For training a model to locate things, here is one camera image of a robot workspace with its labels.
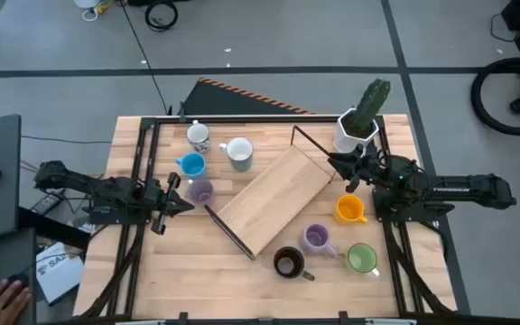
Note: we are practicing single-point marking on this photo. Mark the dark grey desk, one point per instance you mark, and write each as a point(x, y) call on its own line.
point(7, 257)

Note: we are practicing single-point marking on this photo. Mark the yellow mug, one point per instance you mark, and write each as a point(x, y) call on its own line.
point(349, 208)

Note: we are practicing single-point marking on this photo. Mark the white hexagonal plant pot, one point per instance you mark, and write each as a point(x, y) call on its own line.
point(343, 140)

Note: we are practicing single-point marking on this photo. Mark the black computer mouse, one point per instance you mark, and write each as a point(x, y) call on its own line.
point(18, 279)

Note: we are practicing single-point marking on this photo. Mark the white paper booklet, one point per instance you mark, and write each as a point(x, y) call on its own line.
point(59, 273)

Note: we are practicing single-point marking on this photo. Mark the wooden shelf rack black legs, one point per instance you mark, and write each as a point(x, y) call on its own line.
point(273, 198)

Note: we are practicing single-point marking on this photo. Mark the person's hand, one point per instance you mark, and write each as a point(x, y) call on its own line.
point(2, 304)

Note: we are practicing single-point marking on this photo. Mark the blue white patterned mug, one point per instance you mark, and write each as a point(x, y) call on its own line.
point(198, 134)

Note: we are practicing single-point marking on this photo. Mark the black power adapter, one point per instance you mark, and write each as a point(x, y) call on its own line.
point(47, 203)

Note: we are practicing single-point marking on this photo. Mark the black mat orange striped edge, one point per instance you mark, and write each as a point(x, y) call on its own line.
point(224, 101)

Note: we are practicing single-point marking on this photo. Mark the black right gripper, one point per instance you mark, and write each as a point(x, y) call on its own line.
point(363, 167)

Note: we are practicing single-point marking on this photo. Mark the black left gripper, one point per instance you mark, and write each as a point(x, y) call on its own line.
point(158, 196)

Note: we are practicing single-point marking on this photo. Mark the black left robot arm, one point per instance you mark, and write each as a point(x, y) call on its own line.
point(75, 180)

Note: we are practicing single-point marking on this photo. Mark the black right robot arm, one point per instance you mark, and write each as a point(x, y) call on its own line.
point(467, 189)

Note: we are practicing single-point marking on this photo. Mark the green cactus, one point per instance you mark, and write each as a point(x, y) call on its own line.
point(370, 104)

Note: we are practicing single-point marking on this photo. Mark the light blue mug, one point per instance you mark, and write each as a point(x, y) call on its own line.
point(193, 164)

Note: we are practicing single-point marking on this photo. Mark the dark teal glazed mug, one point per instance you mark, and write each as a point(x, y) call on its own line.
point(289, 262)

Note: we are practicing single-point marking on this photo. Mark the grey-white mug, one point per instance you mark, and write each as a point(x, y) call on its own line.
point(240, 149)

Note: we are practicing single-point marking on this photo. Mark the white round container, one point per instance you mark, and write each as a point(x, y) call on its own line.
point(86, 3)

